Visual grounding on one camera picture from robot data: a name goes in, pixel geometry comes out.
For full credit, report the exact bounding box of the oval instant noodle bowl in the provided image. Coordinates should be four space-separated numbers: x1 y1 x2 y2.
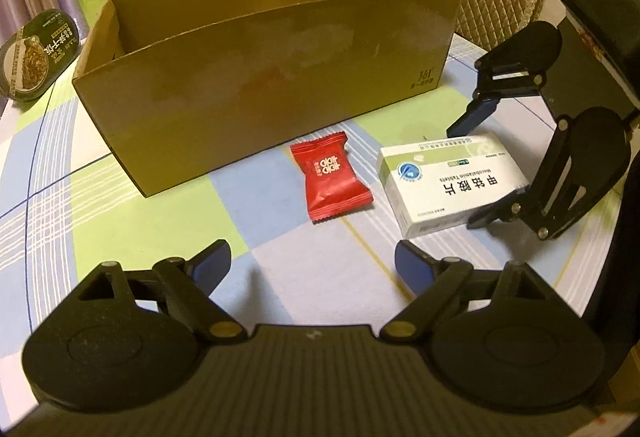
1 8 80 104

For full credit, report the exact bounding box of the white tablets medicine box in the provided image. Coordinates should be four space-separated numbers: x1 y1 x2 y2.
378 133 528 239

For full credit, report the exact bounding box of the red candy packet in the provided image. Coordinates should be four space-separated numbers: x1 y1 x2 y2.
290 132 373 223

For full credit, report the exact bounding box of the large cardboard box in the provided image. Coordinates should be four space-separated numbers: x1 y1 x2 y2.
73 0 460 197

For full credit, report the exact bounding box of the checkered tablecloth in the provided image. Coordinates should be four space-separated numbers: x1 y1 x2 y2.
0 31 626 418

